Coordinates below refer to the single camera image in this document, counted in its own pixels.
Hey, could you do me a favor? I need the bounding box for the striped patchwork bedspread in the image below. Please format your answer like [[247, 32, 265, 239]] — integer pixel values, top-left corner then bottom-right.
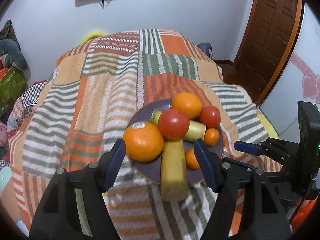
[[9, 29, 281, 239]]

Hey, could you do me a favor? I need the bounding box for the yellow round object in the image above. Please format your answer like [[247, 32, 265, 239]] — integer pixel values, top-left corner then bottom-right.
[[81, 31, 106, 44]]

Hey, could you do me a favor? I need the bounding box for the brown wooden door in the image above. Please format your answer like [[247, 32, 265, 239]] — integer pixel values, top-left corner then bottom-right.
[[234, 0, 303, 105]]

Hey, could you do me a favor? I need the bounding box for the purple ceramic plate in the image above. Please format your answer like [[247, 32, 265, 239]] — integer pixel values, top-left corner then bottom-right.
[[127, 99, 225, 186]]

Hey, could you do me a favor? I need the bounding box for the grey plush toy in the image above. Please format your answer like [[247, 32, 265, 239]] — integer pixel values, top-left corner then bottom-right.
[[1, 38, 28, 71]]

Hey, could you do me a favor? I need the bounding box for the white wardrobe sliding door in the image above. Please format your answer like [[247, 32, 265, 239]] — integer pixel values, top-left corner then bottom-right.
[[259, 3, 319, 142]]

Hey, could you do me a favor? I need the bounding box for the blue backpack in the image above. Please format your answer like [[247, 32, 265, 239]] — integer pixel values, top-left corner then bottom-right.
[[197, 42, 213, 60]]

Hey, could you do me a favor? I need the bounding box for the large orange with sticker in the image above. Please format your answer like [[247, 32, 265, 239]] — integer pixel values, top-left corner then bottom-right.
[[123, 121, 164, 163]]

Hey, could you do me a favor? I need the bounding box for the green storage box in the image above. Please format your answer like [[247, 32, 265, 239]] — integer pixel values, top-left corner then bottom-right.
[[1, 67, 27, 112]]

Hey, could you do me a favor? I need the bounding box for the red tomato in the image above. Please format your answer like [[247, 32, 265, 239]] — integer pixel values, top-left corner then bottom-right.
[[199, 106, 221, 128], [157, 108, 189, 141]]

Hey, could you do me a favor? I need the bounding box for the small tangerine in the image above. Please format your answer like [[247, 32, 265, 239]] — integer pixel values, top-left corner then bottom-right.
[[203, 128, 220, 147], [185, 148, 200, 170]]

